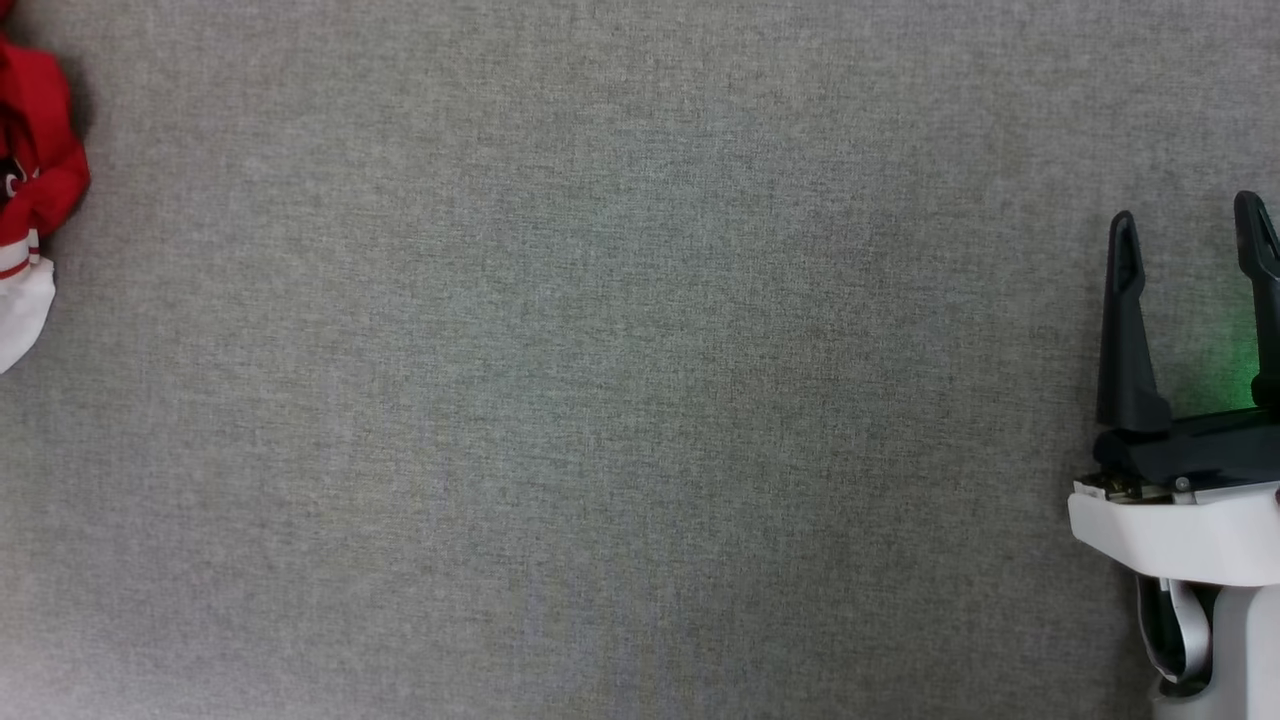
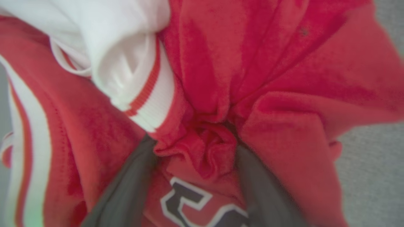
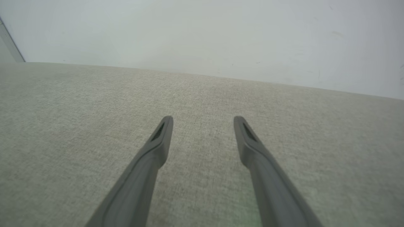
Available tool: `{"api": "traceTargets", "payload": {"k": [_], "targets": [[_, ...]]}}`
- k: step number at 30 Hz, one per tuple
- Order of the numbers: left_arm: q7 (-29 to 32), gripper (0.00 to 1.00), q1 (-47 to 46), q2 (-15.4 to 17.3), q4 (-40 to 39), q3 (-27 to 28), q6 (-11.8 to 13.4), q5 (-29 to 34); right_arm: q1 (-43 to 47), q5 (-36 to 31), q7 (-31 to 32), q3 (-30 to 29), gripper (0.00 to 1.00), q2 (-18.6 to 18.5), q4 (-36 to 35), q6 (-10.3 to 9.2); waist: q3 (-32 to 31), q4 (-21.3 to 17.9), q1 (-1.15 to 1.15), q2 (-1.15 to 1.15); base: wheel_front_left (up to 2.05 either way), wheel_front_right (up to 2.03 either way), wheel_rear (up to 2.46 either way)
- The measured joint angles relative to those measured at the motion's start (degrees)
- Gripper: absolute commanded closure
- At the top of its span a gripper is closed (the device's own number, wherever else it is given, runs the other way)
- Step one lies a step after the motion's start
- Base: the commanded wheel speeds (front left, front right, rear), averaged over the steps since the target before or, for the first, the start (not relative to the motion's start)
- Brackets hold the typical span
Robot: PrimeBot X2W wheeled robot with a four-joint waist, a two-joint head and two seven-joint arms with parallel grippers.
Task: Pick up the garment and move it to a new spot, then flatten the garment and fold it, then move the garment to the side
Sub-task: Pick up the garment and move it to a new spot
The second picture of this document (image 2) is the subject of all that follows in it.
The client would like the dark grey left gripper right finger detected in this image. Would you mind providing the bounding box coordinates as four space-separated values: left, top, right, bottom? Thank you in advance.
236 146 309 227

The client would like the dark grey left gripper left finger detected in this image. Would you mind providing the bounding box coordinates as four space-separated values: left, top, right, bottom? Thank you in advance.
80 135 159 227

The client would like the red and white sports jersey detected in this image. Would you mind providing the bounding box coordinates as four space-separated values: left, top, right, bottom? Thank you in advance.
0 0 404 227

